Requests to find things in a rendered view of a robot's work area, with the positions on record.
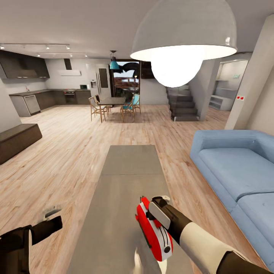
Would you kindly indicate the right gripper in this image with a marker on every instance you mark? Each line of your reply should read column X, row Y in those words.
column 150, row 216

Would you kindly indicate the dishwasher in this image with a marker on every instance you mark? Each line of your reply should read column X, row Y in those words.
column 32, row 104

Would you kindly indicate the coffee table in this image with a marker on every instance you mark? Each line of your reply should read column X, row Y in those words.
column 111, row 240

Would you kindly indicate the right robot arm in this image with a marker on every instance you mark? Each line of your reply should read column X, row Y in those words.
column 208, row 253

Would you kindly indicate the sofa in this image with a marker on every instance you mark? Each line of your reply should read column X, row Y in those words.
column 238, row 165

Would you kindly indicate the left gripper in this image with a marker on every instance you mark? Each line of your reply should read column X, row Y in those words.
column 50, row 226

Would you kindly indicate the radio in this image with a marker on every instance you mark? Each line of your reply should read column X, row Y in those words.
column 158, row 239

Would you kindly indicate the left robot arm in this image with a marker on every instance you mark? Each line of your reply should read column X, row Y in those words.
column 16, row 245

